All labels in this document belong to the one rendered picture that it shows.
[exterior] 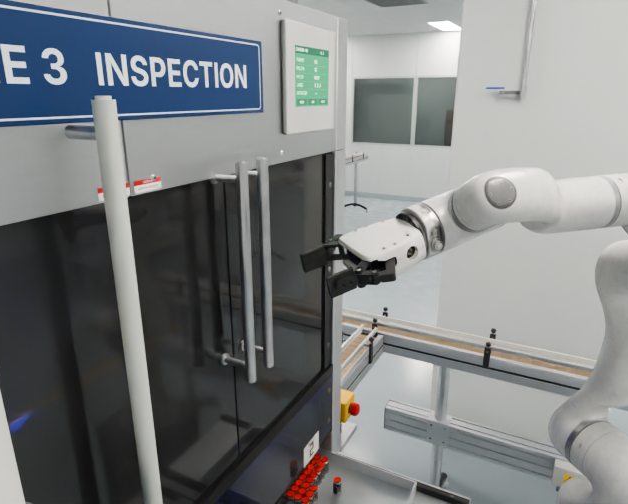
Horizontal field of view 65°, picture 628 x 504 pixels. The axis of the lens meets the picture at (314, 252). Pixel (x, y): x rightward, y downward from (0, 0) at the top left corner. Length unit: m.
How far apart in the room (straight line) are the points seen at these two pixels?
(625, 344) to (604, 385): 0.10
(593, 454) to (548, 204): 0.59
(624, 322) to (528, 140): 1.50
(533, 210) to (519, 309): 1.96
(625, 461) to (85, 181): 1.04
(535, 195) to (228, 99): 0.49
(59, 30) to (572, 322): 2.45
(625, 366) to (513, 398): 1.83
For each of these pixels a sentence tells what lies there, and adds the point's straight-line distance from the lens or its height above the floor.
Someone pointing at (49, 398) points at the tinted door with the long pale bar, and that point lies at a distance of 0.71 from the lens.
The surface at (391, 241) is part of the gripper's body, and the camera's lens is 0.70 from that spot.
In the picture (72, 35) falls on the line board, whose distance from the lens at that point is 0.66.
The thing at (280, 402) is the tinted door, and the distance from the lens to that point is 1.21.
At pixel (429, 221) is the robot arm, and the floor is 1.76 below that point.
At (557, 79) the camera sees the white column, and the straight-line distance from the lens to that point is 2.49.
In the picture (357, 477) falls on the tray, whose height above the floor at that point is 0.88.
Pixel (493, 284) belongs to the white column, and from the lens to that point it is 2.66.
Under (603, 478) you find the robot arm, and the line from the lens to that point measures 1.18.
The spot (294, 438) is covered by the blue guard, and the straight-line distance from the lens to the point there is 1.32.
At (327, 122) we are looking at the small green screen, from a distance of 1.16.
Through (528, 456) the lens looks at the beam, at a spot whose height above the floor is 0.52.
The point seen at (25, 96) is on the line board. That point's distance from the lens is 0.62.
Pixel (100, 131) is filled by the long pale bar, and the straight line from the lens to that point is 0.59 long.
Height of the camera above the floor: 1.93
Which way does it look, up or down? 18 degrees down
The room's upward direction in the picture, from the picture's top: straight up
